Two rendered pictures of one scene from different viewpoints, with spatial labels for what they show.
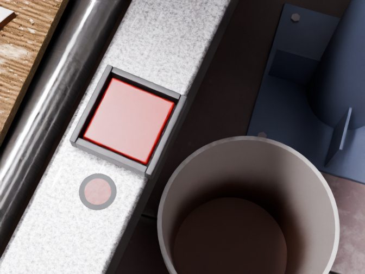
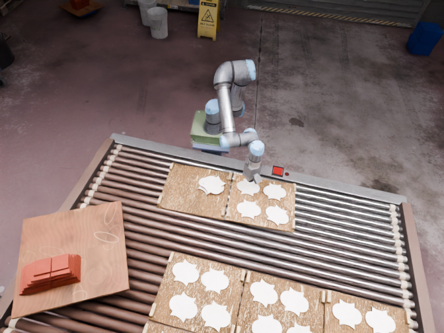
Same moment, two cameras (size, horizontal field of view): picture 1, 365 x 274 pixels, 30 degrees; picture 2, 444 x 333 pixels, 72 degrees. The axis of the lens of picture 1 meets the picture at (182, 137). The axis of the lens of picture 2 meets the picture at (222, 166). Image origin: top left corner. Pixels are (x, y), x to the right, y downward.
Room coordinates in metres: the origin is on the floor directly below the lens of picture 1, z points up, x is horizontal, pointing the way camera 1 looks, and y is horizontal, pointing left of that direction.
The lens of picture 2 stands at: (0.84, 1.24, 2.54)
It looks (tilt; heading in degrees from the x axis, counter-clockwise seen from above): 51 degrees down; 257
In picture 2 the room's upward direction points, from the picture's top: 6 degrees clockwise
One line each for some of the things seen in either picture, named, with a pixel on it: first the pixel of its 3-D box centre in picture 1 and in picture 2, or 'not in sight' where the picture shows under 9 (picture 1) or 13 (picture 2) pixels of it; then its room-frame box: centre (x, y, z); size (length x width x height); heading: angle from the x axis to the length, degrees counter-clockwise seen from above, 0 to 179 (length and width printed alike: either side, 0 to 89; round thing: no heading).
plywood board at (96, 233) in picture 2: not in sight; (73, 252); (1.40, 0.54, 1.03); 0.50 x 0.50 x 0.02; 8
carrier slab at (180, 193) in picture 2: not in sight; (196, 189); (0.75, 0.15, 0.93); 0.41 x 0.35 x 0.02; 162
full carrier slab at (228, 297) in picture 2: not in sight; (199, 293); (0.79, 0.78, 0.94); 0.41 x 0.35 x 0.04; 159
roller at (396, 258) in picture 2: not in sight; (240, 221); (0.50, 0.38, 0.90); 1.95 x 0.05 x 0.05; 159
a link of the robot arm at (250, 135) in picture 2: not in sight; (248, 139); (0.44, 0.07, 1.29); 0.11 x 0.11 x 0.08; 4
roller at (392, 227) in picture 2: not in sight; (246, 194); (0.43, 0.20, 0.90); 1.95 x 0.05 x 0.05; 159
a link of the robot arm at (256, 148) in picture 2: not in sight; (256, 150); (0.42, 0.17, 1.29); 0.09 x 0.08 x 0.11; 94
